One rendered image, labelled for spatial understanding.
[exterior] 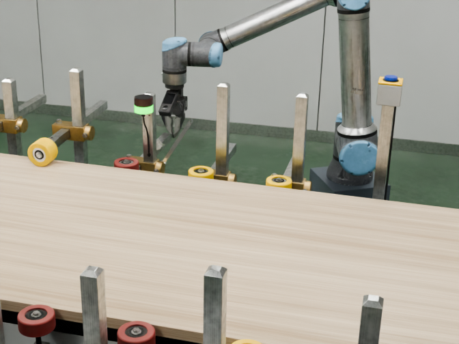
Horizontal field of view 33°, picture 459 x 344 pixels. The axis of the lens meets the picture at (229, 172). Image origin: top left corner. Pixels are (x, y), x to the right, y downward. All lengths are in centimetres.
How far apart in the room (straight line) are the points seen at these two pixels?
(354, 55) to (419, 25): 223
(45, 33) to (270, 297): 408
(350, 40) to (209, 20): 248
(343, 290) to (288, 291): 13
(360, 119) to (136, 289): 135
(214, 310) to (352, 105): 158
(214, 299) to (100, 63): 421
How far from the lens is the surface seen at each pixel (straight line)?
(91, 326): 151
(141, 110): 244
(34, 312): 173
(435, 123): 516
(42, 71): 570
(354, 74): 281
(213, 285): 137
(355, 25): 276
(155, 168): 255
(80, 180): 237
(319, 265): 191
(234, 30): 291
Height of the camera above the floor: 185
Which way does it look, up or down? 23 degrees down
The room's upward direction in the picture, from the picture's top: 1 degrees clockwise
